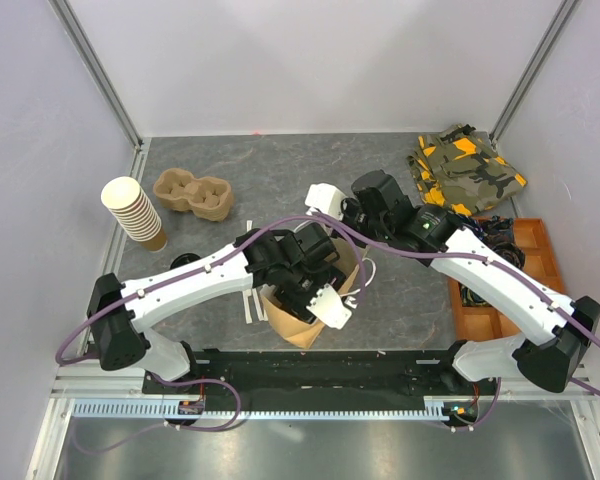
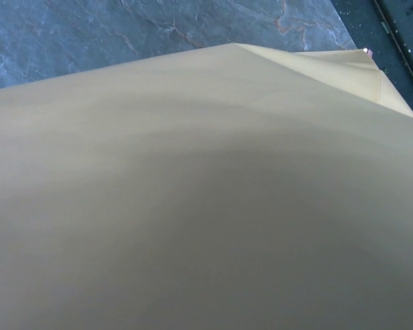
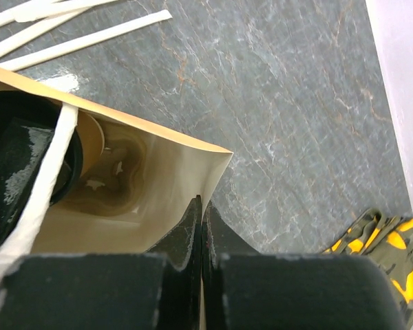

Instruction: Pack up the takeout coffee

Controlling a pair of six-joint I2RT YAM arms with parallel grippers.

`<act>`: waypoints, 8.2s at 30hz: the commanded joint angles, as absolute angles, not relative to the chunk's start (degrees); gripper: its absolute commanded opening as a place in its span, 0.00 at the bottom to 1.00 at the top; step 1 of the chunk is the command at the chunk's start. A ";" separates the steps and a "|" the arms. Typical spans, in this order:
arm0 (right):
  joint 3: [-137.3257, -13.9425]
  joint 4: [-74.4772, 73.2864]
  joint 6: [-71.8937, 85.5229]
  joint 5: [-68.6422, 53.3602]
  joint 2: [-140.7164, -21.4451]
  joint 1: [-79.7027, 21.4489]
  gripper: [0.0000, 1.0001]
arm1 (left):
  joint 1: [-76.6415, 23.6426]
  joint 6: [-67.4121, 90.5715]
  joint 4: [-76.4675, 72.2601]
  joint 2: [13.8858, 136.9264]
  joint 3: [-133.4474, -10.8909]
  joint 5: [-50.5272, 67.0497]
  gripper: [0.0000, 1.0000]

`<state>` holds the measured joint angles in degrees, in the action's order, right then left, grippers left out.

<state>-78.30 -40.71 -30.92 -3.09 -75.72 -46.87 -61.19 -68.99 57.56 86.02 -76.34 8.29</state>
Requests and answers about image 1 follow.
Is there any brown paper bag with handles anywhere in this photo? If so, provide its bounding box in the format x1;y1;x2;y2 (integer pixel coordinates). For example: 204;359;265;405
260;239;377;350

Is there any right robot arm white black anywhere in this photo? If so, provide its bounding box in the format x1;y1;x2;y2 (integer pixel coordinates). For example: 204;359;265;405
335;170;600;394

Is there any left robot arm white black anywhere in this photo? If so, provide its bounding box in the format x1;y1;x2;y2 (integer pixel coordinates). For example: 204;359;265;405
87;223;351;393

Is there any camouflage folded cloth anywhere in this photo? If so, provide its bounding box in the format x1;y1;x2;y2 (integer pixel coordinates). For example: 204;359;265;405
406;124;527;216

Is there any stack of black lids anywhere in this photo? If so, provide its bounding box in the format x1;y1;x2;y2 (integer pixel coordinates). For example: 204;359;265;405
170;252;201;269

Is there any brown pulp cup carrier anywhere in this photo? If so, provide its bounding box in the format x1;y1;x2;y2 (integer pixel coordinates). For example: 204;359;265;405
153;168;235;222

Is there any black rolled item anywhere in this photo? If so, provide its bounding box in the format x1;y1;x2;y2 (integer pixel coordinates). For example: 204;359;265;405
477;216;515;247

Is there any blue yellow rolled item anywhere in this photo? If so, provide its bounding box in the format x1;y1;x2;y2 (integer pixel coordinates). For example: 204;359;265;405
460;285;490;307

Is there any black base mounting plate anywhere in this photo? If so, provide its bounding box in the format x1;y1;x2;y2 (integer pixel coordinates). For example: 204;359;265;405
142;349;496;410

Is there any dark floral rolled item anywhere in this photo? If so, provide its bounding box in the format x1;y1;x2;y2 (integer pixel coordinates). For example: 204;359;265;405
496;242;526;270

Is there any orange wooden compartment tray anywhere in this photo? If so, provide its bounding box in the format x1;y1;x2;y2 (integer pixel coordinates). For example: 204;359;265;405
448;218;566;341

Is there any stack of paper cups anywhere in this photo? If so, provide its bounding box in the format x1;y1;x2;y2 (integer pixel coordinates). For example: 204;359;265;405
101;176;168;252

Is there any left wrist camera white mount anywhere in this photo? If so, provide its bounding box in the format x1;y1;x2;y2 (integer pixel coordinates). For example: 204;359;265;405
306;284;357;330

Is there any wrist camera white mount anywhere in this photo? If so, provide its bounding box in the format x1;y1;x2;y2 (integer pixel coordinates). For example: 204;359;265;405
306;284;357;330
305;183;347;220

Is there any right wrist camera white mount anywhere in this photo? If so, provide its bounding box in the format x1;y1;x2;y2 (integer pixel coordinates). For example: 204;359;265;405
305;183;347;220

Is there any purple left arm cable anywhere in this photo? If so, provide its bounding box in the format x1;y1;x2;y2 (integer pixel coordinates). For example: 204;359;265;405
54;215;371;455

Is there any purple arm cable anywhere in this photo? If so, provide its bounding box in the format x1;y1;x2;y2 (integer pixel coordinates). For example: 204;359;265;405
309;211;600;434
54;215;371;455

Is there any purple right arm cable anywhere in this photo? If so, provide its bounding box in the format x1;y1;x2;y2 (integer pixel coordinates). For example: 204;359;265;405
309;211;600;434

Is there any grey slotted cable duct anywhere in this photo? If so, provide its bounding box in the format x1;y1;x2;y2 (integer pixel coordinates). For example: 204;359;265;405
72;399;468;421

